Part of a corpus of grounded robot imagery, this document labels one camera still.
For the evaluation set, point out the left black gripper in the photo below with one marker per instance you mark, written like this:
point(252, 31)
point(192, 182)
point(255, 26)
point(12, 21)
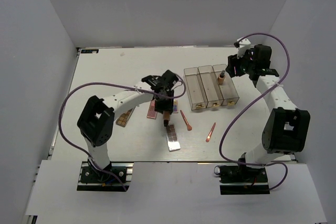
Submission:
point(160, 108)

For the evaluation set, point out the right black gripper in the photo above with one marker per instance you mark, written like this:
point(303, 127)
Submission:
point(233, 61)

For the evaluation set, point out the beige concealer tube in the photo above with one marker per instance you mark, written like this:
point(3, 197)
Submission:
point(166, 118)

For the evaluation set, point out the foundation bottle with pump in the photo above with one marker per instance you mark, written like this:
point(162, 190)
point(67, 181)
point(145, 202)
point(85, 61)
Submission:
point(221, 77)

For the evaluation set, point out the orange makeup brush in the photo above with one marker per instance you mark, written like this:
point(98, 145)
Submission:
point(210, 133)

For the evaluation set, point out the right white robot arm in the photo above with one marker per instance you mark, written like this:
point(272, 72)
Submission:
point(286, 129)

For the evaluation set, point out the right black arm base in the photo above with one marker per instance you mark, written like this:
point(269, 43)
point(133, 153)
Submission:
point(242, 180)

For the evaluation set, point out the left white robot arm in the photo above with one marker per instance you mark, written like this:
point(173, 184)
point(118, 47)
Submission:
point(99, 114)

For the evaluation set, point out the pink makeup brush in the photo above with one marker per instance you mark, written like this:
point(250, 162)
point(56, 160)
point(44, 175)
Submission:
point(188, 126)

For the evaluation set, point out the colourful square eyeshadow palette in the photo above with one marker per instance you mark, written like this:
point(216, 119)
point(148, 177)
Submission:
point(175, 106)

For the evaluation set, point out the pink blush palette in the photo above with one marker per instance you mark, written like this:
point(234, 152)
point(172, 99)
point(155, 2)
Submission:
point(151, 114)

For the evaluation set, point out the right clear organizer bin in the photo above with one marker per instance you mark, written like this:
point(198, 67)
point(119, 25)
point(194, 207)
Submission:
point(227, 89)

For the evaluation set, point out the clear organizer bin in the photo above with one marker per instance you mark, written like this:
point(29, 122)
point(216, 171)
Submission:
point(195, 89)
point(227, 89)
point(211, 88)

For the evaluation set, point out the left clear organizer bin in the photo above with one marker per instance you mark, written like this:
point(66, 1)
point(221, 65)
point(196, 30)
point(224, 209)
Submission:
point(195, 89)

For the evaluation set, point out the middle clear organizer bin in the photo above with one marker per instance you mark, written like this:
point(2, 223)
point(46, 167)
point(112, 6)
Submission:
point(211, 88)

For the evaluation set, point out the silver eyeshadow palette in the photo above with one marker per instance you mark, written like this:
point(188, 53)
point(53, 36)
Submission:
point(171, 138)

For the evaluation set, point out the brown eyeshadow palette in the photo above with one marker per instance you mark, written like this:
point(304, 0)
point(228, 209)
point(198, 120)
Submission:
point(124, 118)

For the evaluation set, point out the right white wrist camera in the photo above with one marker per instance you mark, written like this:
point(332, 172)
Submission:
point(242, 45)

